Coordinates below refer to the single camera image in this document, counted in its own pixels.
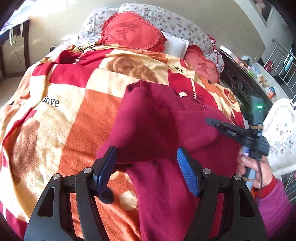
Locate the small red heart cushion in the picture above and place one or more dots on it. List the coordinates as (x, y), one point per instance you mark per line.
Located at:
(202, 66)

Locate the orange red patterned blanket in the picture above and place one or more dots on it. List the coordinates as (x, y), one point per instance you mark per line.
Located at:
(63, 112)

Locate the floral bolster pillow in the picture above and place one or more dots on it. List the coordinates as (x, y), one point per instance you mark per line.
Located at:
(166, 21)

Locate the maroon fleece garment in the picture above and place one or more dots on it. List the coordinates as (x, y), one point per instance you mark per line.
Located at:
(152, 122)

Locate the metal railing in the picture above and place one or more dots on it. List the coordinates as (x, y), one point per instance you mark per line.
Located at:
(281, 65)

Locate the person right hand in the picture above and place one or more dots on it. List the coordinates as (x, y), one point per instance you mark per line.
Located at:
(262, 169)

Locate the large red heart cushion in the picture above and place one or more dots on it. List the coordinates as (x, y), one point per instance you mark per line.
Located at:
(129, 29)

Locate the white embroidered quilt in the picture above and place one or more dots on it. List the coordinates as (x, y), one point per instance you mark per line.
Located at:
(279, 130)

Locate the framed wall picture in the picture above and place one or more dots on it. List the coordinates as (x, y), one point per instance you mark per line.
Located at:
(264, 9)

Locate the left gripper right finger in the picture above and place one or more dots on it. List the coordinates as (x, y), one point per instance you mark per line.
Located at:
(226, 209)

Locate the magenta sleeve right forearm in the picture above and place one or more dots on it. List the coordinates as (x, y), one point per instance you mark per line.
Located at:
(277, 212)

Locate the dark wooden desk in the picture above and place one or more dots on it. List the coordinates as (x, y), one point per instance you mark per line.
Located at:
(11, 34)

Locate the white pillow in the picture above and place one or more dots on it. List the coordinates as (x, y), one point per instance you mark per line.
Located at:
(175, 46)

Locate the dark carved wooden headboard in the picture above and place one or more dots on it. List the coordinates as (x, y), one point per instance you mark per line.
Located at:
(243, 86)

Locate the floral bed sheet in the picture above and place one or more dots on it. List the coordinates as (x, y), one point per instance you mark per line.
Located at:
(83, 39)

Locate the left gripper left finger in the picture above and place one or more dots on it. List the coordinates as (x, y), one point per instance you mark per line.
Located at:
(52, 216)

